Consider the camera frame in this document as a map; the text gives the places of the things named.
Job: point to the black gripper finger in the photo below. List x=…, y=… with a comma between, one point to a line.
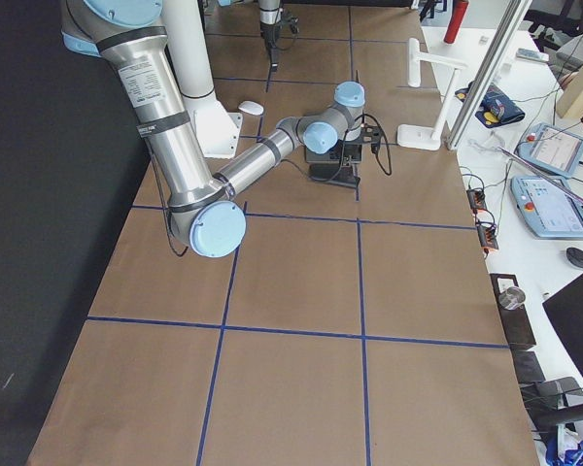
x=347, y=160
x=273, y=56

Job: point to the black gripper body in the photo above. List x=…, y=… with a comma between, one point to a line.
x=331, y=156
x=270, y=33

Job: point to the black mouse pad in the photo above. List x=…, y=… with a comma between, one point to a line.
x=333, y=174

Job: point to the white computer mouse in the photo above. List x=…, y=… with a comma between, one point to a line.
x=251, y=108

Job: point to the grey laptop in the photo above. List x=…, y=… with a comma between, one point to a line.
x=320, y=156

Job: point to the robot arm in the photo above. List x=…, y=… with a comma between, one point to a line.
x=158, y=51
x=273, y=18

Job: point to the black desk mouse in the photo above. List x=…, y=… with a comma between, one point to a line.
x=575, y=257

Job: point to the orange black circuit board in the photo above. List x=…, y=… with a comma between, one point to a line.
x=476, y=200

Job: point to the navy space pattern pouch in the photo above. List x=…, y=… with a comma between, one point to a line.
x=497, y=109

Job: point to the red bottle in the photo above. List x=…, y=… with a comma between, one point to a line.
x=456, y=20

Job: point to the far teach pendant tablet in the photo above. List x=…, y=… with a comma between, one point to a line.
x=552, y=149

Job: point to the teach pendant tablet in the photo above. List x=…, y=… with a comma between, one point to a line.
x=547, y=211
x=552, y=149

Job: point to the near teach pendant tablet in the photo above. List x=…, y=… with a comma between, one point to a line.
x=547, y=211

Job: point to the metal cup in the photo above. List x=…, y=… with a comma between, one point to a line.
x=511, y=298

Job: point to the black box on desk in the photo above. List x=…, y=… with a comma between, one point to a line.
x=516, y=325

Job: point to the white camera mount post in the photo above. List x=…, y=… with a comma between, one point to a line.
x=215, y=128

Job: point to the aluminium frame post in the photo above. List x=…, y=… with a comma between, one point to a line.
x=513, y=16

